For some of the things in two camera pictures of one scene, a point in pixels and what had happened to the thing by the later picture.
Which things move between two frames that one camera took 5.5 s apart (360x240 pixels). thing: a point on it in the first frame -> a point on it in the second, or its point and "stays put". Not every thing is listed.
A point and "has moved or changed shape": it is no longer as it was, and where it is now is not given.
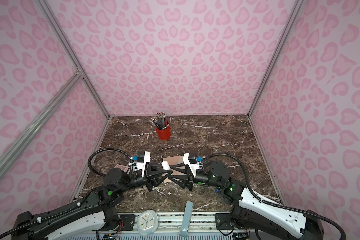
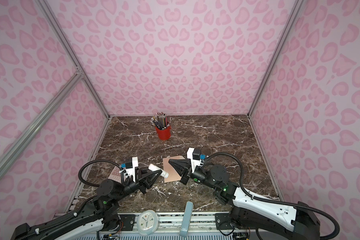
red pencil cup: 164,134 stays put
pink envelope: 174,160 stays put
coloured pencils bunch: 160,120 stays put
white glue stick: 165,165 has moved or changed shape
